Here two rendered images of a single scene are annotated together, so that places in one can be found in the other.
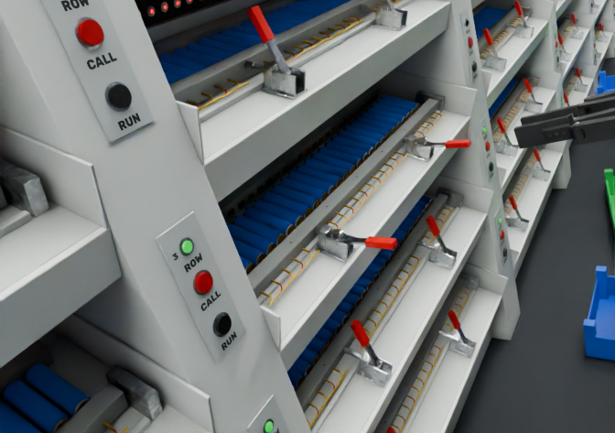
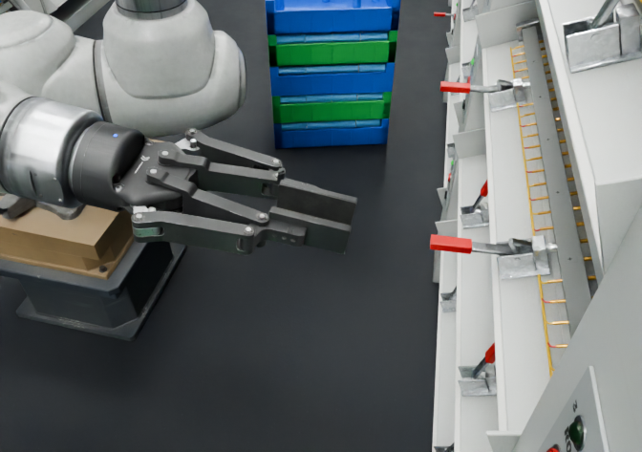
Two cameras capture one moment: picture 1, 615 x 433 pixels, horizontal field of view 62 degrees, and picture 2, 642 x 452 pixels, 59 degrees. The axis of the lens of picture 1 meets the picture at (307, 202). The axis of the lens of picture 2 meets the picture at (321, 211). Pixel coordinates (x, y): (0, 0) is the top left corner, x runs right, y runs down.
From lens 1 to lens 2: 106 cm
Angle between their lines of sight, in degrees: 108
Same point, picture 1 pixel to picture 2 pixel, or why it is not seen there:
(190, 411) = not seen: hidden behind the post
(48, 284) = not seen: outside the picture
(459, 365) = (446, 434)
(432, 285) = (473, 335)
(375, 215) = (502, 147)
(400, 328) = (479, 267)
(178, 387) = not seen: outside the picture
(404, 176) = (512, 213)
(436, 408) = (451, 369)
